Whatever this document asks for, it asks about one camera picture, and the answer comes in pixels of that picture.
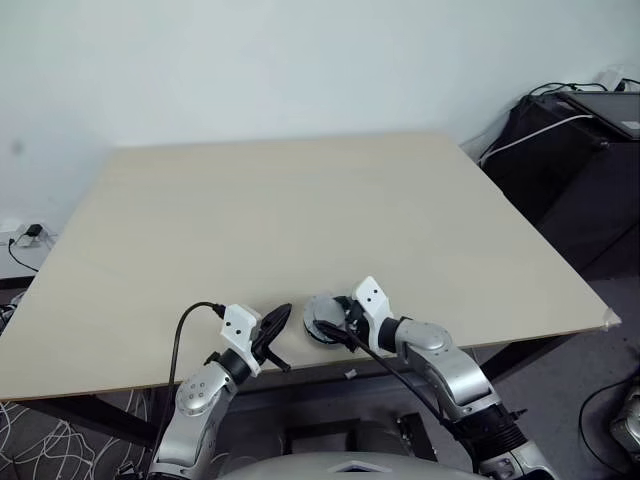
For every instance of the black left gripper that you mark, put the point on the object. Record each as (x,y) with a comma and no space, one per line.
(259,342)

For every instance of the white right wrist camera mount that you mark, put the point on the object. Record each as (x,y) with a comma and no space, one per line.
(372,300)

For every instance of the silver robot torso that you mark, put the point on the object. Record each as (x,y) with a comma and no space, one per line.
(345,467)

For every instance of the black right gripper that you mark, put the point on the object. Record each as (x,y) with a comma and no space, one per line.
(355,317)

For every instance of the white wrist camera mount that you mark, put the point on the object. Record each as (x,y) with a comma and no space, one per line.
(372,300)
(240,325)

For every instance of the silver device on floor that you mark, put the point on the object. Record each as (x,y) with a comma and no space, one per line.
(627,415)

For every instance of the white power strip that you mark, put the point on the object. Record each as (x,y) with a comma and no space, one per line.
(15,235)

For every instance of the tape on table corner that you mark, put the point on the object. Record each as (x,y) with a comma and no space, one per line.
(610,320)

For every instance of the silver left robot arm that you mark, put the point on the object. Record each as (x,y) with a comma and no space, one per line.
(197,395)

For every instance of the black metal table frame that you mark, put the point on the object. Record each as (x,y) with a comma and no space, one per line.
(520,350)

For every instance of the black plug adapter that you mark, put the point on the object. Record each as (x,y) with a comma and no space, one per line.
(34,231)

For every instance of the dark flat laptop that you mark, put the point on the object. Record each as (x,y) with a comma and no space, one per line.
(605,110)

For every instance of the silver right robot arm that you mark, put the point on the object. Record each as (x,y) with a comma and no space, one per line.
(450,360)

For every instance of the white power adapter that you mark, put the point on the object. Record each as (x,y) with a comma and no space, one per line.
(612,76)

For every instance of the black cabinet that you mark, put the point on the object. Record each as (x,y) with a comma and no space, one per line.
(560,190)

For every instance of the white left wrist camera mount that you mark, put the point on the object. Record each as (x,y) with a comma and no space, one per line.
(240,325)

